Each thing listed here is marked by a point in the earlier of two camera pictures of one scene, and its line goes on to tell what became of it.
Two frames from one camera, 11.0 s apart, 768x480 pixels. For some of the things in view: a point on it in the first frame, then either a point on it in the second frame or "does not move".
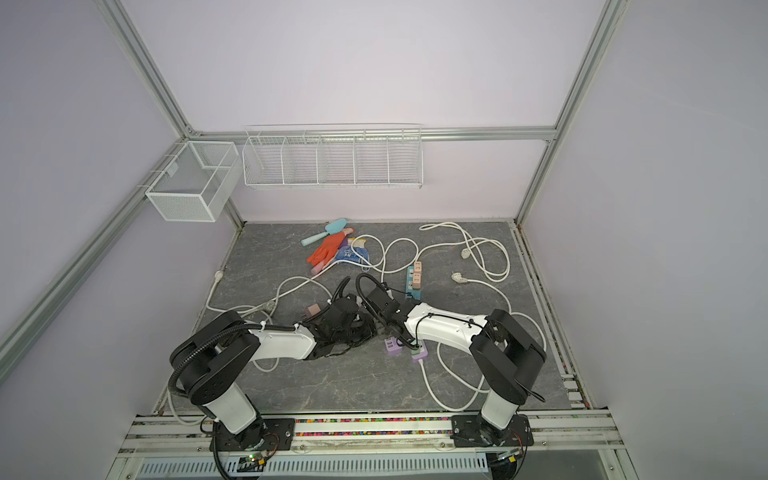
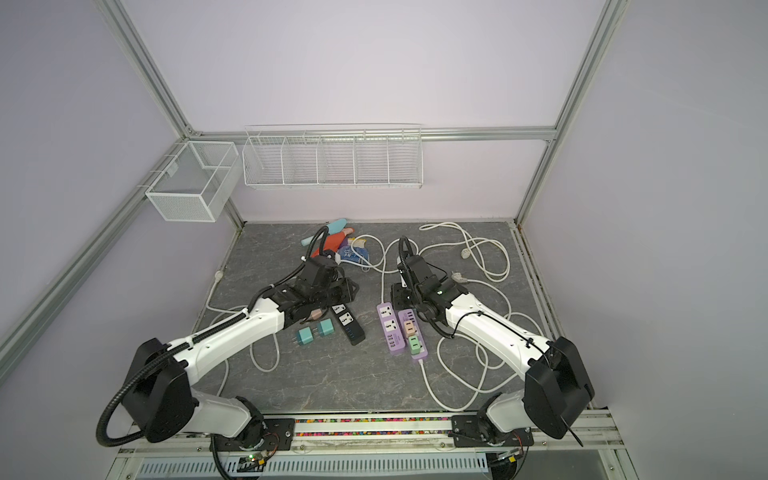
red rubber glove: (327, 249) does not move
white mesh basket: (192, 185) does not move
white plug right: (456, 276) does not move
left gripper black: (369, 333) to (347, 285)
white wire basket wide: (329, 156) does not move
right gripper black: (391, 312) to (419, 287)
